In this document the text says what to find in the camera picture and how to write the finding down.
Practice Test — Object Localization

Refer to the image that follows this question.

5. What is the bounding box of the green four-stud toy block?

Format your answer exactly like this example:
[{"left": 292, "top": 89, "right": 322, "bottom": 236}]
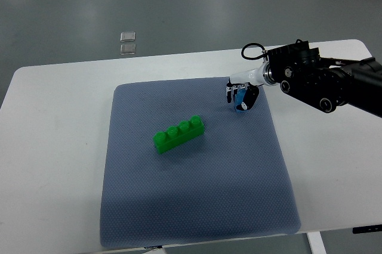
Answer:
[{"left": 153, "top": 115, "right": 205, "bottom": 154}]

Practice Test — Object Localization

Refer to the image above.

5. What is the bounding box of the blue toy block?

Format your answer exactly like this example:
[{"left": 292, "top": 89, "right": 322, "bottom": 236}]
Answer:
[{"left": 234, "top": 89, "right": 246, "bottom": 113}]

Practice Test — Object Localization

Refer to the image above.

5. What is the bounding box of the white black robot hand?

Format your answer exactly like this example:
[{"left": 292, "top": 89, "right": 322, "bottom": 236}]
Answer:
[{"left": 226, "top": 69, "right": 264, "bottom": 112}]

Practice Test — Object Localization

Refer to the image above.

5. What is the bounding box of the blue-grey textured mat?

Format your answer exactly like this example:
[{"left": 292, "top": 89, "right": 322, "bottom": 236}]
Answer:
[{"left": 100, "top": 78, "right": 301, "bottom": 248}]

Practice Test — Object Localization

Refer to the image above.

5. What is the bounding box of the metal floor plate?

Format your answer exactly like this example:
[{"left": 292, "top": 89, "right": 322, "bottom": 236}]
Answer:
[
  {"left": 120, "top": 43, "right": 136, "bottom": 55},
  {"left": 120, "top": 31, "right": 135, "bottom": 42}
]

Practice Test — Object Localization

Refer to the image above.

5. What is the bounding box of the black table control panel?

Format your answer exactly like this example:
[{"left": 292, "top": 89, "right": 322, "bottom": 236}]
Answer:
[{"left": 352, "top": 225, "right": 382, "bottom": 234}]

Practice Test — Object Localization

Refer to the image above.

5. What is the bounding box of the lower metal floor plate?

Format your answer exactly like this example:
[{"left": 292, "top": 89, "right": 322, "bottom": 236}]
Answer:
[{"left": 120, "top": 43, "right": 136, "bottom": 55}]

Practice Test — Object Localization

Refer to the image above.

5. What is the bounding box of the white table leg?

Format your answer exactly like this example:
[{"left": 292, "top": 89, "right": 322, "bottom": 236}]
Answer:
[{"left": 307, "top": 231, "right": 326, "bottom": 254}]

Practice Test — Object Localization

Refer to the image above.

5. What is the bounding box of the upper metal floor plate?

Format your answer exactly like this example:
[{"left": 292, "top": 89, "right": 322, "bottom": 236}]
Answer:
[{"left": 120, "top": 31, "right": 135, "bottom": 42}]

